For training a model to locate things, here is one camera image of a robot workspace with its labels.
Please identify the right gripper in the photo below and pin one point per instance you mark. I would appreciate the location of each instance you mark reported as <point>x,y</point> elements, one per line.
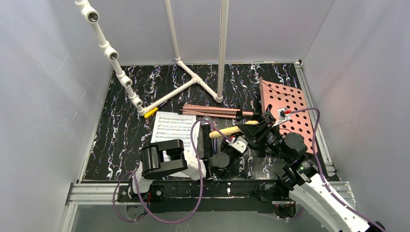
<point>258,130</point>

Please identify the pink music stand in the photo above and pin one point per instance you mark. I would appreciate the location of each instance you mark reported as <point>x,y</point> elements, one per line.
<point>278,96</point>

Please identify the sheet music page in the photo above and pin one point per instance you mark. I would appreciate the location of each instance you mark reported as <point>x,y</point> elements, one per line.
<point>169,126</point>

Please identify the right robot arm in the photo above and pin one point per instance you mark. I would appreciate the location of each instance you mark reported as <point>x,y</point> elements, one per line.
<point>304,181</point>

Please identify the yellow toy microphone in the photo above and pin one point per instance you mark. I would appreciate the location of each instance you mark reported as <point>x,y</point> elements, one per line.
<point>229,131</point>

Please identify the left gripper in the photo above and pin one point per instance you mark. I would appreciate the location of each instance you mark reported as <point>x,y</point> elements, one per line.
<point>206,140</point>

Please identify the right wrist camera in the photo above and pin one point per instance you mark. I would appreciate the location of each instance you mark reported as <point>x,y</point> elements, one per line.
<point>284,115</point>

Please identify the aluminium frame rail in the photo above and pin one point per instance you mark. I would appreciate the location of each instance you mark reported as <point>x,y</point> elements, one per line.
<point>175,196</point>

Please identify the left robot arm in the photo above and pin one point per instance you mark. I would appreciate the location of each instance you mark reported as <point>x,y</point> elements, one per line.
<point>165,158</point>

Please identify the black microphone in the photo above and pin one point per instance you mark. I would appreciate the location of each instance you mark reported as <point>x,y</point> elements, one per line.
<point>207,141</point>

